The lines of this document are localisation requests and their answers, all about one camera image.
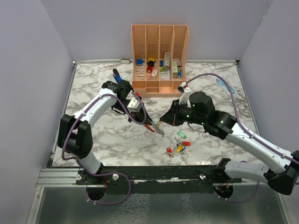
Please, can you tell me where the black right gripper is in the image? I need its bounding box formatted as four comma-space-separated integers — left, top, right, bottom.
160, 99, 206, 126

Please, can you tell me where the grey red key organizer plate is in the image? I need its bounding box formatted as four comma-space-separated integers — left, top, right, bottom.
143, 120, 164, 138

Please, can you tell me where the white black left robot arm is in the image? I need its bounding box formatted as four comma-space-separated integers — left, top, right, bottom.
57, 80, 148, 184

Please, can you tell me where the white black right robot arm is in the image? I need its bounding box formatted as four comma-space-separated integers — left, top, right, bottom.
160, 91, 299, 195

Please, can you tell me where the silver keys pile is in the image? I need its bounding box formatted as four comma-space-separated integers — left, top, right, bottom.
165, 137, 191, 157

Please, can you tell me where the green key tag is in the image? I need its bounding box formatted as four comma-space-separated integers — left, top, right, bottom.
178, 131, 187, 139

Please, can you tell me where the yellow key tag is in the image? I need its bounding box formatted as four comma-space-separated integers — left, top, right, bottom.
175, 145, 183, 153

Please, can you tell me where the small red key tag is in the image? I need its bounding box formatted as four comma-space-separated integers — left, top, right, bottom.
166, 147, 172, 157

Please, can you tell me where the blue black stapler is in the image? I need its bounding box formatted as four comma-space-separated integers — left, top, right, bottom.
113, 69, 122, 83

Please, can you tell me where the white red box in organizer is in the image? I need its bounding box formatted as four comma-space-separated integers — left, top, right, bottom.
172, 58, 182, 78

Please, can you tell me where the red black cylinder toy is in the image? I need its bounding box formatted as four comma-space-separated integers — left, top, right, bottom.
146, 60, 155, 73

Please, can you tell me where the blue block in organizer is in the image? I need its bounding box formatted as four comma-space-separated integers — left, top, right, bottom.
135, 58, 144, 66

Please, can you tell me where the packaged blue toothbrush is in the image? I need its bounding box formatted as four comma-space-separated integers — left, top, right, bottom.
215, 77, 236, 96

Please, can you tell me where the grey box in organizer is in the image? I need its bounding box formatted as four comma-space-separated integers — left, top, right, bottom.
163, 52, 171, 71

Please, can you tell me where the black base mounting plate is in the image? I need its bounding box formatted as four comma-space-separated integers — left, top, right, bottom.
76, 165, 242, 195

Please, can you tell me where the peach plastic desk organizer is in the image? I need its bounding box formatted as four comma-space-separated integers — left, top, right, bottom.
131, 25, 189, 98

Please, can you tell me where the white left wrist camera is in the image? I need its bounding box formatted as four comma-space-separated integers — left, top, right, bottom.
127, 97, 142, 113

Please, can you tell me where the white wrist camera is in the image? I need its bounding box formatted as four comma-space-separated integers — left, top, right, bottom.
127, 97, 142, 113
177, 82, 192, 105

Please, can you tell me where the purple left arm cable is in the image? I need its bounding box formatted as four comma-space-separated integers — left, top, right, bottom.
61, 91, 148, 205

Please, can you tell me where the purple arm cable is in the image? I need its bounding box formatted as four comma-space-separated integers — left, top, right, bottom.
61, 91, 148, 205
185, 73, 299, 203

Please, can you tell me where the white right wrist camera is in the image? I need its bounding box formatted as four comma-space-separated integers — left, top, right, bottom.
177, 82, 192, 105

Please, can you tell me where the white plug at wall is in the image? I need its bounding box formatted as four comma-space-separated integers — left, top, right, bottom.
120, 59, 131, 64

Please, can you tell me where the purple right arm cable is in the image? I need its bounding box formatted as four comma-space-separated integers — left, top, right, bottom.
185, 73, 299, 203

